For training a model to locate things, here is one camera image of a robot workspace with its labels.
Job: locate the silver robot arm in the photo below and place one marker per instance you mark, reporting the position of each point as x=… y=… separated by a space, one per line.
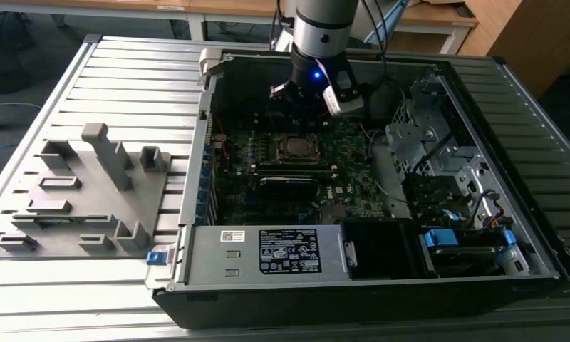
x=323 y=21

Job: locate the grey plastic case latch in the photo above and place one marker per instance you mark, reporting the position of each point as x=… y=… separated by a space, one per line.
x=211 y=62

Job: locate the silver metal disk bay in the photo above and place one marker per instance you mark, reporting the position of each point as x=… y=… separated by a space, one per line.
x=407 y=137

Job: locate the perforated metal drive cage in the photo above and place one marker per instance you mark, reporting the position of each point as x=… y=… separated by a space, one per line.
x=426 y=115

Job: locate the green motherboard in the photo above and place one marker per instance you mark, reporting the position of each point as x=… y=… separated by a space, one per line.
x=356 y=178

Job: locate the black graphics card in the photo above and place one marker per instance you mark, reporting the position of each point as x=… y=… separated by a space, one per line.
x=287 y=189

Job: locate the grey chipset heat sink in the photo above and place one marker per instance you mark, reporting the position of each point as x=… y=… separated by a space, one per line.
x=334 y=212

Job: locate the wooden cabinet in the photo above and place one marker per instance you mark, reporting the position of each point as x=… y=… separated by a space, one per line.
x=528 y=35

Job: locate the black plastic shroud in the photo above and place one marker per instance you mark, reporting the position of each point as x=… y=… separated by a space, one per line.
x=380 y=249

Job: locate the blue disk carrier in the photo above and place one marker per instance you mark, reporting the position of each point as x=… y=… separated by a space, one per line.
x=440 y=238

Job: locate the silver power supply unit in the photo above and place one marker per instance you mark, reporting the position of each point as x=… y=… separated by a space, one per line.
x=210 y=256

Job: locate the grey parts rack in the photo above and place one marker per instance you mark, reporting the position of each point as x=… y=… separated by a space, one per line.
x=101 y=199

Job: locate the blue plastic case latch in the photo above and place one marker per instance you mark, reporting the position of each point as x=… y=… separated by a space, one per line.
x=156 y=258

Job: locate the black PC case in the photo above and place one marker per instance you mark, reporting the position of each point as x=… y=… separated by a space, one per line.
x=314 y=310

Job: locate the green RAM stick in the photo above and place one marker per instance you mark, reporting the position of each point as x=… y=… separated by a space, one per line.
x=59 y=222

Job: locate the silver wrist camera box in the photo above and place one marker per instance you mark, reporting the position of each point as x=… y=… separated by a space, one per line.
x=344 y=103

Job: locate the wooden desk white frame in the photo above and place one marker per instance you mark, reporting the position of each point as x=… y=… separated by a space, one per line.
x=438 y=19
x=101 y=3

